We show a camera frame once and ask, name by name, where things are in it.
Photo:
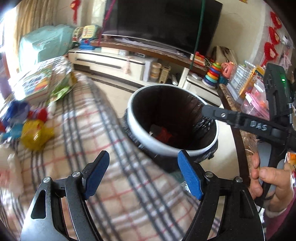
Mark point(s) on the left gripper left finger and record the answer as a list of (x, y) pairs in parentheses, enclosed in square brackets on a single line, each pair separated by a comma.
[(45, 218)]

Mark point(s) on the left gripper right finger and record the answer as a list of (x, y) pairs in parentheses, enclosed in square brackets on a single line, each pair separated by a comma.
[(240, 219)]

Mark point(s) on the yellow snack bag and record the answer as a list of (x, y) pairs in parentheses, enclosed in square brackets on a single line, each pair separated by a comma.
[(35, 134)]

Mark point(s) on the red chip bag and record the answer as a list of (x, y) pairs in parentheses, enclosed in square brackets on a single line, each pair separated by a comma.
[(160, 133)]

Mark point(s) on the white trash bin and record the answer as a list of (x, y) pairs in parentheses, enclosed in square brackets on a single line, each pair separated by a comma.
[(179, 111)]

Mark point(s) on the pink plastic storage box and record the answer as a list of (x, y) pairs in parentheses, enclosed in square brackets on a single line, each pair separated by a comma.
[(255, 102)]

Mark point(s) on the blue crumpled wrapper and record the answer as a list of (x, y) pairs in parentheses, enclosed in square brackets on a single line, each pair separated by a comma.
[(16, 111)]

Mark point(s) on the green snack wrapper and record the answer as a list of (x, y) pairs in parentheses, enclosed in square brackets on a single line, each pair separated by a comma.
[(63, 87)]

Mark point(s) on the black television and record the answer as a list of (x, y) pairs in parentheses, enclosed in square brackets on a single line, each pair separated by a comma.
[(183, 25)]

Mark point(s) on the white TV cabinet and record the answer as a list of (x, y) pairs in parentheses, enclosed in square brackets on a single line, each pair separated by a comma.
[(136, 71)]

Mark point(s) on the teal covered furniture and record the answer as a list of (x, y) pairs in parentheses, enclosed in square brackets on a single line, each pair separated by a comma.
[(44, 43)]

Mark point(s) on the yellow toy cash register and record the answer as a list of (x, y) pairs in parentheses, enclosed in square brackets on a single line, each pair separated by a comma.
[(89, 33)]

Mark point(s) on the beige curtain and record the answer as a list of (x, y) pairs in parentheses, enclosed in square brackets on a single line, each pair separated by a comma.
[(33, 14)]

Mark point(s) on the red hanging knot ornament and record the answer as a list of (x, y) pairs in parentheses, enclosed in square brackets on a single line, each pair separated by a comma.
[(74, 5)]

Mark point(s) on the rainbow stacking ring toy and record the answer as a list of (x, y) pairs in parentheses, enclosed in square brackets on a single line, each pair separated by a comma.
[(212, 76)]

